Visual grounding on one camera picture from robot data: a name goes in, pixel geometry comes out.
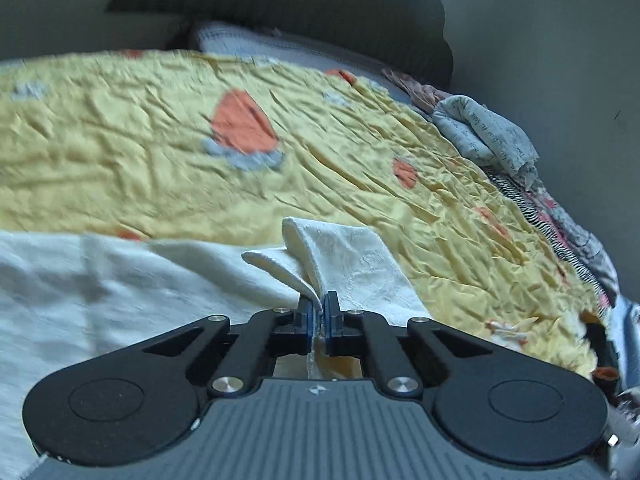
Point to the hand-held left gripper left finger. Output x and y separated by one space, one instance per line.
306 322

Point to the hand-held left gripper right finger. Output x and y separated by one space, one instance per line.
331 322

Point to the white towel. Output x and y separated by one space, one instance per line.
125 300

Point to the grey floral cloth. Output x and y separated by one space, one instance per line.
575 230

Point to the black and white striped cloth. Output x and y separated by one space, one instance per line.
525 205

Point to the yellow printed blanket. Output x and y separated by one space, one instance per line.
150 160

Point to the pink cloth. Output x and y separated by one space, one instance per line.
417 91

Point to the white cloth with script print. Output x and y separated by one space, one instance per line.
490 130

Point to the grey patterned pillow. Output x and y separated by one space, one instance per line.
280 42

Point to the dark scalloped headboard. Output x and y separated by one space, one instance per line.
300 5

